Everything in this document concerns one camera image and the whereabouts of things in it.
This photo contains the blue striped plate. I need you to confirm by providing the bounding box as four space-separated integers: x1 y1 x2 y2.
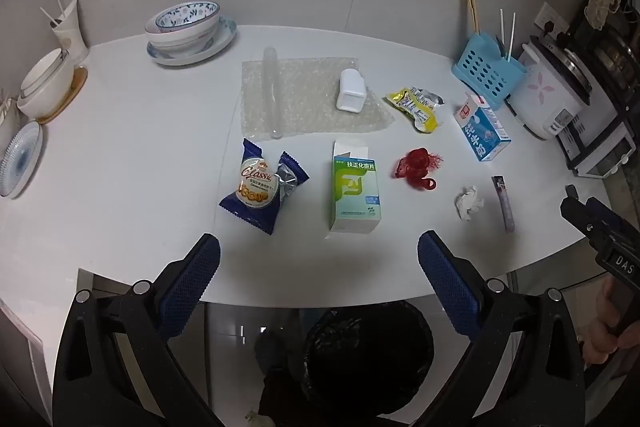
0 121 44 199

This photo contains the white toaster oven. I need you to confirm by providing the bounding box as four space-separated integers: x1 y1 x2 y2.
555 97 632 180

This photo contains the crumpled white tissue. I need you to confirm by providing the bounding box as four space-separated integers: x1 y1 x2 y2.
454 186 486 222

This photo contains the black trash bin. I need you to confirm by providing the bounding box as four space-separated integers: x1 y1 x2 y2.
255 299 435 427

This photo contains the green and white medicine box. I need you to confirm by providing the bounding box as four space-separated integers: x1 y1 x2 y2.
329 140 384 235

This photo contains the person's right hand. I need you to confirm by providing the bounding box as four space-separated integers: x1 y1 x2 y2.
582 276 640 370

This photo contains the wooden coaster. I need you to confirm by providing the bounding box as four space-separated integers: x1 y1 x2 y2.
37 66 89 125

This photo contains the small white ceramic bowl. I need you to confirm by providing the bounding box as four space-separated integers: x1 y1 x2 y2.
22 48 69 88

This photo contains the yellow snack wrapper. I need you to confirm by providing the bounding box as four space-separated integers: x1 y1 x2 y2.
385 87 441 134

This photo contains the blue floral bowl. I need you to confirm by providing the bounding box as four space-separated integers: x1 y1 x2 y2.
155 1 221 34

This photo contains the translucent plastic tube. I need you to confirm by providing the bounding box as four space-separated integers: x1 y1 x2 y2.
263 47 285 142

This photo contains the bubble wrap sheet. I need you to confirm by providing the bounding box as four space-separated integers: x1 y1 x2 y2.
241 56 396 139

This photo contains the blue plastic utensil basket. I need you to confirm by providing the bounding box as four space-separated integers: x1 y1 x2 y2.
452 32 527 110

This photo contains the steel pot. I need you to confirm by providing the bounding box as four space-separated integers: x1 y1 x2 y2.
592 14 640 80

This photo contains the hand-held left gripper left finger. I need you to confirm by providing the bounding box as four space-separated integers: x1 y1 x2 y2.
51 233 236 427

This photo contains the blue and white milk carton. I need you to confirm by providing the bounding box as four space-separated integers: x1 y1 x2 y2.
454 92 513 162

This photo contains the blue cookie packet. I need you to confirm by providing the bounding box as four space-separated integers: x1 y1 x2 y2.
219 138 310 236

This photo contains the white floral rice cooker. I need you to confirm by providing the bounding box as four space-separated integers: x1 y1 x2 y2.
507 34 602 140

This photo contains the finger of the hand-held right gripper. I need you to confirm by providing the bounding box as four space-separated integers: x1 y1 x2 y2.
565 184 640 250
560 197 608 253

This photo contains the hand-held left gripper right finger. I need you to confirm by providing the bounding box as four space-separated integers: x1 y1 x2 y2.
417 229 586 427

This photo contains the white bowl with floral rim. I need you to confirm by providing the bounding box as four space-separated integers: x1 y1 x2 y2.
145 14 221 57

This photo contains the tall white cup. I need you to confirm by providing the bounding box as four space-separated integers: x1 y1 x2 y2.
51 0 91 62

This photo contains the small white plastic container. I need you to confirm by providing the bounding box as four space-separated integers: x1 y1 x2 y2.
336 68 367 114

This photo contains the white wall socket with plug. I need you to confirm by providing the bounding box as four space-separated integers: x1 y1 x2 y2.
534 2 571 38

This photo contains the silver foil wrapper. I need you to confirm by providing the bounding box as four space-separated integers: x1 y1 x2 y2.
412 88 445 108

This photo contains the purple sachet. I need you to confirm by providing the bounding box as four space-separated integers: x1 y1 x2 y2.
491 175 516 234

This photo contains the large white ceramic bowl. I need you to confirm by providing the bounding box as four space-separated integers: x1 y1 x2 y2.
17 54 76 118

